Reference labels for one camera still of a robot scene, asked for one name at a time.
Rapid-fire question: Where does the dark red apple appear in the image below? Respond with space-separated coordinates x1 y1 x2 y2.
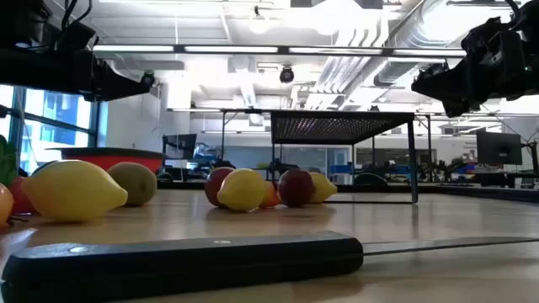
204 167 235 208
276 168 317 208

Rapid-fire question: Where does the black aluminium table frame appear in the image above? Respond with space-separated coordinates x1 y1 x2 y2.
156 178 539 204

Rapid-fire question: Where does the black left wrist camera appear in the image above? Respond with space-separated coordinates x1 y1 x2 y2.
56 19 101 51

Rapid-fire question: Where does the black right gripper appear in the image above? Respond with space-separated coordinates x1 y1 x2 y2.
411 16 539 118

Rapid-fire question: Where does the artificial green striped plant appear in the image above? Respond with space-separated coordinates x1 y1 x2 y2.
0 134 19 186

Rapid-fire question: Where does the red strawberry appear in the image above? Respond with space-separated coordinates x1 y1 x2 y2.
8 175 37 215

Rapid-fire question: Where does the yellow lemon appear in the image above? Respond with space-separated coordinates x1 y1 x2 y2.
20 159 129 223
216 167 267 212
309 171 339 205

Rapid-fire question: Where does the black handled kitchen knife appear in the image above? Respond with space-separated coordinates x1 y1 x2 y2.
0 230 539 303

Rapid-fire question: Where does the black perforated metal shelf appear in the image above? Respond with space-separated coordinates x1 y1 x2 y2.
270 110 419 205

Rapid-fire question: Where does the small orange peach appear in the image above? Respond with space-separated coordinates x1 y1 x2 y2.
259 180 281 210

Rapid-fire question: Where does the round ceiling lamp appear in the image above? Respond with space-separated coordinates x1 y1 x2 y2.
248 14 271 35

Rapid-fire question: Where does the red collapsible bowl grey rim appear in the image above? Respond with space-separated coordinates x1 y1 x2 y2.
45 146 168 173

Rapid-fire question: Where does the orange red pear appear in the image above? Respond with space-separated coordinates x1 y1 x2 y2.
0 183 14 226

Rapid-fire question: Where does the green kiwi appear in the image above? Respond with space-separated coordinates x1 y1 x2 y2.
107 162 158 207

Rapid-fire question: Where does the black computer monitor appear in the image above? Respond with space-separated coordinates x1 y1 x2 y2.
163 133 198 160
476 130 524 166

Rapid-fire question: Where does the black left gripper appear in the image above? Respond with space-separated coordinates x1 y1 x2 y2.
0 46 155 102

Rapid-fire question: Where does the overhead light bar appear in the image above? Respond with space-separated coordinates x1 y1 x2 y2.
92 44 467 58

